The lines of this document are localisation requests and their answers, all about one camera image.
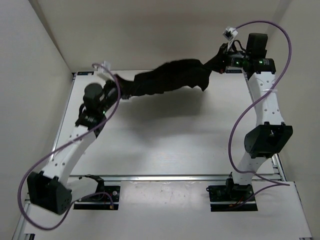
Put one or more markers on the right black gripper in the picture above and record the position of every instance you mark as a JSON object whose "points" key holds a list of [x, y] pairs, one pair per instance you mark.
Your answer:
{"points": [[225, 52]]}

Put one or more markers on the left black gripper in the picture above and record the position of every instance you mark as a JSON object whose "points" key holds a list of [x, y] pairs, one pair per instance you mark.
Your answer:
{"points": [[111, 82]]}

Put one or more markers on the black skirt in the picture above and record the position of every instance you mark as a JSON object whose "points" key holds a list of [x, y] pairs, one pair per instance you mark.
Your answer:
{"points": [[172, 76]]}

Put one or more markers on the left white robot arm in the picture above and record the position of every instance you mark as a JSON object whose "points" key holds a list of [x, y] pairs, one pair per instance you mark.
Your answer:
{"points": [[49, 188]]}

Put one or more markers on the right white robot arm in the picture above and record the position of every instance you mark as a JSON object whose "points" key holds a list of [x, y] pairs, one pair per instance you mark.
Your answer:
{"points": [[271, 133]]}

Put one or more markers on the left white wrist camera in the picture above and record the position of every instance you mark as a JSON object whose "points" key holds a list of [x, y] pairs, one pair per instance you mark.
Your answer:
{"points": [[103, 70]]}

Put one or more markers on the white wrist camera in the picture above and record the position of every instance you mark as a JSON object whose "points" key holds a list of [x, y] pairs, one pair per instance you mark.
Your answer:
{"points": [[103, 70], [230, 34]]}

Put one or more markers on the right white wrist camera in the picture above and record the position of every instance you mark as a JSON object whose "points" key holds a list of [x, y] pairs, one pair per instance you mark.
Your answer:
{"points": [[230, 34]]}

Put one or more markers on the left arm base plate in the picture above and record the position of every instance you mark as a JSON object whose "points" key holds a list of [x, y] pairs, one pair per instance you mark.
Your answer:
{"points": [[106, 197]]}

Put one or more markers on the aluminium front rail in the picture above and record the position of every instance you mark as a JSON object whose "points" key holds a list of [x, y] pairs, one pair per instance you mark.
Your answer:
{"points": [[163, 178]]}

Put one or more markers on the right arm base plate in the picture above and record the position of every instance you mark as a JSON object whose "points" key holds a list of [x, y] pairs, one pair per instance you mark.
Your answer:
{"points": [[232, 197]]}

